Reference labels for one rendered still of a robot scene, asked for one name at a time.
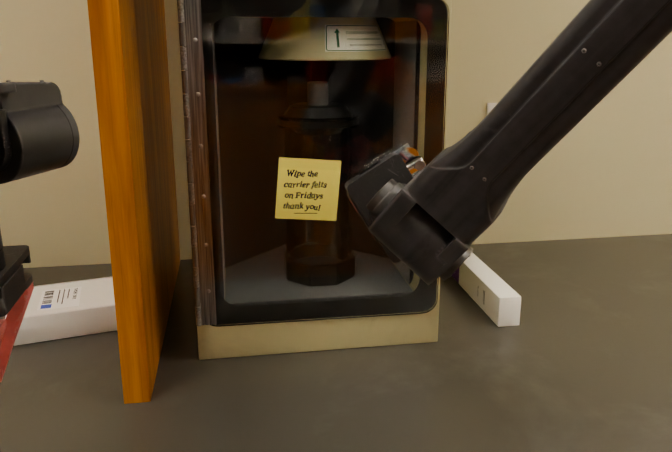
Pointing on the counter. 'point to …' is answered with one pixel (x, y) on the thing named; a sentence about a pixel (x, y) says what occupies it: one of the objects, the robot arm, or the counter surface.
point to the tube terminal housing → (376, 334)
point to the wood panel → (135, 151)
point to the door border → (189, 30)
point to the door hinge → (189, 156)
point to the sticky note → (307, 189)
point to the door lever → (412, 160)
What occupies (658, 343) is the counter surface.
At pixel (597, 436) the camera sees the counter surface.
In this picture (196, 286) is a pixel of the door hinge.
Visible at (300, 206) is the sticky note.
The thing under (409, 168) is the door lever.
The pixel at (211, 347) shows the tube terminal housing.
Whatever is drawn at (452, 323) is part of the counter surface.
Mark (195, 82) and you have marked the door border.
